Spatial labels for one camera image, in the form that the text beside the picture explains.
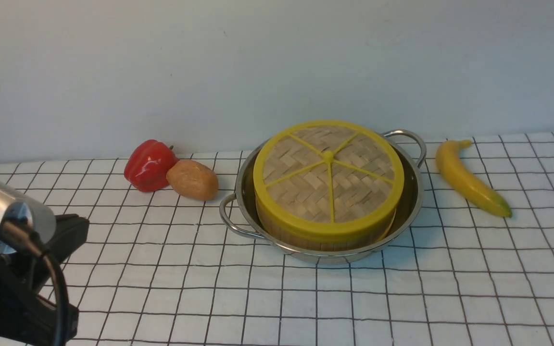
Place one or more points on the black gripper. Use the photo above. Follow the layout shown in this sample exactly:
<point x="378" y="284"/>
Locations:
<point x="25" y="316"/>

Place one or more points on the bamboo steamer basket yellow rim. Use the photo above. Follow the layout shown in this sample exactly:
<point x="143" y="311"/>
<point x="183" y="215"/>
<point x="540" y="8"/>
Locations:
<point x="328" y="228"/>

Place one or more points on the woven bamboo steamer lid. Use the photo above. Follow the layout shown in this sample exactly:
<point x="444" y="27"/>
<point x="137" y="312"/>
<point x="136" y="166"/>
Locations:
<point x="327" y="161"/>

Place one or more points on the stainless steel pot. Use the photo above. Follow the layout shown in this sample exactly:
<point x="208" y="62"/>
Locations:
<point x="407" y="210"/>

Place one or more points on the white grid tablecloth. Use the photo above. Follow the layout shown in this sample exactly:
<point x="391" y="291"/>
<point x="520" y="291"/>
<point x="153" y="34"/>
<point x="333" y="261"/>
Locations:
<point x="162" y="270"/>

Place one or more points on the red bell pepper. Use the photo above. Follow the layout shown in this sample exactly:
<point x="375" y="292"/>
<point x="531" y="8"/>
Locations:
<point x="148" y="165"/>

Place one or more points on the brown potato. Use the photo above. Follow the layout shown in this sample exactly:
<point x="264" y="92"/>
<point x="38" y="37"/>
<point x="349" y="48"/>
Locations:
<point x="193" y="180"/>

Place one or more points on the yellow banana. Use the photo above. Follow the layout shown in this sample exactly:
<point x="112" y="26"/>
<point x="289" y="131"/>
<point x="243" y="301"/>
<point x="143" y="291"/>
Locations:
<point x="469" y="186"/>

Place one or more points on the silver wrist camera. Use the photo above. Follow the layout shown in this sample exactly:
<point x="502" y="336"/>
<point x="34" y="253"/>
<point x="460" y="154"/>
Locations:
<point x="16" y="205"/>

